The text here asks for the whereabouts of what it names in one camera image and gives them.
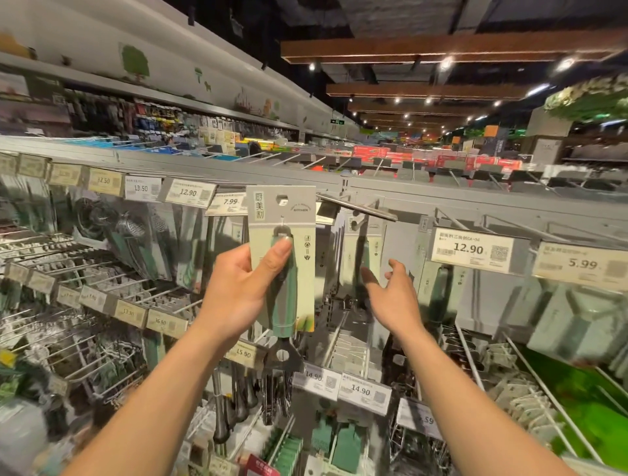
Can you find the person's left forearm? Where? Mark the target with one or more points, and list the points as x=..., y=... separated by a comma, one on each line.
x=157, y=412

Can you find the rows of hanging utensil packets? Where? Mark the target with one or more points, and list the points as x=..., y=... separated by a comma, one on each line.
x=128, y=255

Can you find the person's right forearm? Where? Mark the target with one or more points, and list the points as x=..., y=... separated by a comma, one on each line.
x=491, y=412

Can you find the person's right hand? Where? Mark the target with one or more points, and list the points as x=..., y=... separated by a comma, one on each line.
x=397, y=304

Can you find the black headed green peeler packet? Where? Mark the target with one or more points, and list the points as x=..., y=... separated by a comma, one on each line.
x=294, y=211

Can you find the group of green packets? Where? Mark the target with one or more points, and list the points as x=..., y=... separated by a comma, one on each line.
x=579, y=402

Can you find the person's left hand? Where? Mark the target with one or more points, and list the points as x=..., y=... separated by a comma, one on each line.
x=235, y=294

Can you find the kitchen tools display rack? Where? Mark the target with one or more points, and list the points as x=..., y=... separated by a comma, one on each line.
x=422, y=196

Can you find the green foliage ceiling decor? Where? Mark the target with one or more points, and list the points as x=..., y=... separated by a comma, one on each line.
x=589, y=98

